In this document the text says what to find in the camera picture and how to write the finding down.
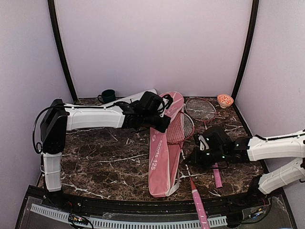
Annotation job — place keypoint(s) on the red racket pink grip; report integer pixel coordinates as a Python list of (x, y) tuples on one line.
[(200, 109), (180, 129)]

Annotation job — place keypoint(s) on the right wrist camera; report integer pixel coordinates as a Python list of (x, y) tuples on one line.
[(201, 142)]

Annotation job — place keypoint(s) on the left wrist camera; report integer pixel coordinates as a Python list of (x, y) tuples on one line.
[(167, 100)]

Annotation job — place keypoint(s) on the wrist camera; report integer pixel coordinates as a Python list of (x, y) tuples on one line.
[(167, 100), (201, 142)]

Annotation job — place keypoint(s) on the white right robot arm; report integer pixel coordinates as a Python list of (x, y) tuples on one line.
[(215, 146)]

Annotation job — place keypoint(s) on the right black frame post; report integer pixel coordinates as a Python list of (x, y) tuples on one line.
[(247, 47)]

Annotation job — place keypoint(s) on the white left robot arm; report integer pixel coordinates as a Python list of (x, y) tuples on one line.
[(148, 111)]

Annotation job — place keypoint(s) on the black frame post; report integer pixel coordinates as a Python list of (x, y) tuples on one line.
[(60, 49), (247, 47)]

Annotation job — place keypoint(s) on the white shuttlecock tube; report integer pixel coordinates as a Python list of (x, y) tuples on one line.
[(131, 98)]

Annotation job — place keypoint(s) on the left black frame post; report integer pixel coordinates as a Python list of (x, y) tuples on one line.
[(60, 49)]

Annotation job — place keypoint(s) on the grey slotted cable duct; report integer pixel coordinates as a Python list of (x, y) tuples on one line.
[(121, 221)]

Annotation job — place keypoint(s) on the orange patterned tube lid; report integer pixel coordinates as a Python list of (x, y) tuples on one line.
[(225, 100)]

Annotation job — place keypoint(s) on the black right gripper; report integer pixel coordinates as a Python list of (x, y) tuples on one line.
[(196, 159)]

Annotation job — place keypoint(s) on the dark green mug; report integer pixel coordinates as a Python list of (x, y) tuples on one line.
[(107, 96)]

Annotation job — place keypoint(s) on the pink racket bag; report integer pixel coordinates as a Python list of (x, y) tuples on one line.
[(163, 175)]

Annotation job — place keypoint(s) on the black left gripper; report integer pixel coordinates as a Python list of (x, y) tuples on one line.
[(162, 128)]

